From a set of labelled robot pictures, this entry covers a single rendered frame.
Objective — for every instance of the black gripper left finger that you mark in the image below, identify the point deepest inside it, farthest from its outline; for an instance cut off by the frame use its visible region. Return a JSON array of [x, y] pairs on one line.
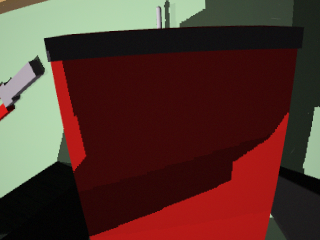
[[62, 219]]

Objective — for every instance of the red rectangular block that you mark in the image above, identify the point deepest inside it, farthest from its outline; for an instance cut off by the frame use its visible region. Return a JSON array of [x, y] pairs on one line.
[[176, 133]]

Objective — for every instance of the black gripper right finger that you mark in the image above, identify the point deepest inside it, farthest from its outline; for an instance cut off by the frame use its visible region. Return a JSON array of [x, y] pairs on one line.
[[296, 205]]

